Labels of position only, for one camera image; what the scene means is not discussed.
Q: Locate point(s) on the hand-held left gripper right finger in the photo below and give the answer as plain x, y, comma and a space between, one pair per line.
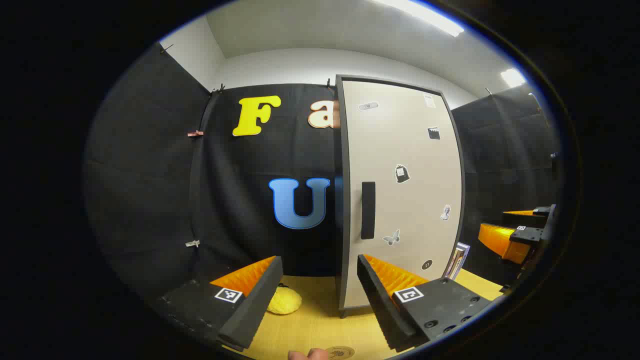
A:
380, 305

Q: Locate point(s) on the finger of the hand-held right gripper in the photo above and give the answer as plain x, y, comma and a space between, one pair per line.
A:
525, 219
502, 242

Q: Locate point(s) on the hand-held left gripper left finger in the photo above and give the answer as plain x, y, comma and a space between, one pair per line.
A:
255, 305

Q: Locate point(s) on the round brown coaster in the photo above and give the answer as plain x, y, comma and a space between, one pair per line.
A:
340, 353

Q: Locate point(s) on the dark grey cabinet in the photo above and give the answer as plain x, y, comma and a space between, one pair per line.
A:
340, 200

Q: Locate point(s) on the beige cabinet door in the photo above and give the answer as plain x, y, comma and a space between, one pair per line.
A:
405, 150

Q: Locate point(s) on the yellow bumpy round object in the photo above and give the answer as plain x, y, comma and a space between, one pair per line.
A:
284, 301

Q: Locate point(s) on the grey blue book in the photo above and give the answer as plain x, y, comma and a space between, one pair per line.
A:
464, 257

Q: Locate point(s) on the dark tan book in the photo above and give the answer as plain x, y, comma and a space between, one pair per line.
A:
456, 262

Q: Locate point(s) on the white purple book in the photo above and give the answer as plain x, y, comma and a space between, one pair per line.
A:
449, 267

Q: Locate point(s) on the white clip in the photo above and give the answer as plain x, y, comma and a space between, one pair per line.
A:
192, 243

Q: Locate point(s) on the small ceiling light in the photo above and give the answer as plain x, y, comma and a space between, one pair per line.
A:
513, 77

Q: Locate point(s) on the black backdrop cloth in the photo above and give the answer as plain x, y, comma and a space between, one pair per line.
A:
150, 175

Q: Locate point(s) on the red clip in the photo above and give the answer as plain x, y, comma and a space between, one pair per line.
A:
195, 133

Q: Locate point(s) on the long ceiling light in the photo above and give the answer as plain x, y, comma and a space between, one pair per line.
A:
425, 14

